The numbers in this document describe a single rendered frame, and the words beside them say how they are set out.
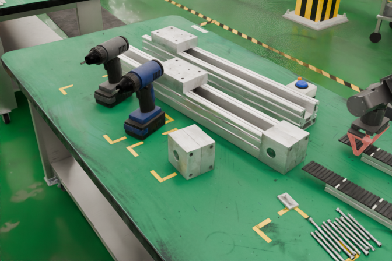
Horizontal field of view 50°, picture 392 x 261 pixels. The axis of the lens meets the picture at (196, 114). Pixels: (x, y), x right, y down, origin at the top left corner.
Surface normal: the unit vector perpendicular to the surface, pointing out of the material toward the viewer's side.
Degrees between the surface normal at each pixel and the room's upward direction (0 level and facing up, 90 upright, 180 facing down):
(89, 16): 90
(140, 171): 0
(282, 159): 90
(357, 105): 90
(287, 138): 0
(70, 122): 0
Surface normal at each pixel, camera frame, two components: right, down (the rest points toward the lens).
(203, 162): 0.54, 0.46
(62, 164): 0.02, -0.84
